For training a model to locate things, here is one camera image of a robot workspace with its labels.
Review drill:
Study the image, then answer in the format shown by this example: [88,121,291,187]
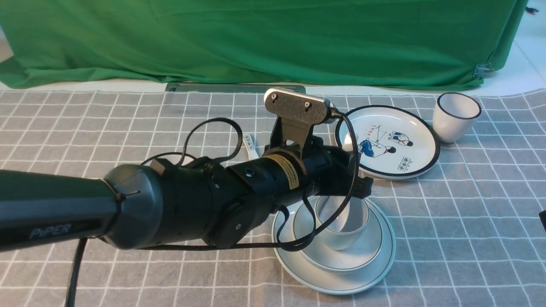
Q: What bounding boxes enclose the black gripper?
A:
[303,136,374,200]

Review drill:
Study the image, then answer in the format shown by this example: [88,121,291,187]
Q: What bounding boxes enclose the pale blue cup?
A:
[315,196,370,250]

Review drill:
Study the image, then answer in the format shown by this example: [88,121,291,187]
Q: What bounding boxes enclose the pale blue shallow bowl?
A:
[292,197,383,272]

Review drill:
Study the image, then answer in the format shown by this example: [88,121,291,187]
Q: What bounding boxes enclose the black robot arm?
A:
[0,137,374,252]

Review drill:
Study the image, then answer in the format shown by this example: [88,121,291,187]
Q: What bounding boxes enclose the black-rimmed illustrated plate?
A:
[347,105,440,180]

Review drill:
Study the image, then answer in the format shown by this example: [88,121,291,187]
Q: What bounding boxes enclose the pale blue large plate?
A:
[274,199,396,295]

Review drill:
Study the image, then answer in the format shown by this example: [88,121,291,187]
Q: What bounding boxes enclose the small white patterned spoon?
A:
[243,134,260,160]

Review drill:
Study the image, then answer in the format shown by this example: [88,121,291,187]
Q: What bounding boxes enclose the white black-rimmed cup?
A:
[432,93,482,143]

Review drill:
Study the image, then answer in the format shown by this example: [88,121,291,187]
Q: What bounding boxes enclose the metal backdrop clip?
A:
[473,62,495,79]

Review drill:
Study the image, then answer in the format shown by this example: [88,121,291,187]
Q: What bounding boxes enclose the green backdrop cloth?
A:
[1,0,527,91]

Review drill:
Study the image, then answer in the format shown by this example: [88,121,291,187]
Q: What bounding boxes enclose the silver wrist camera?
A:
[264,87,340,151]

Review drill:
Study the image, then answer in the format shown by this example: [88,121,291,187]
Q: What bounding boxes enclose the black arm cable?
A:
[64,112,360,307]

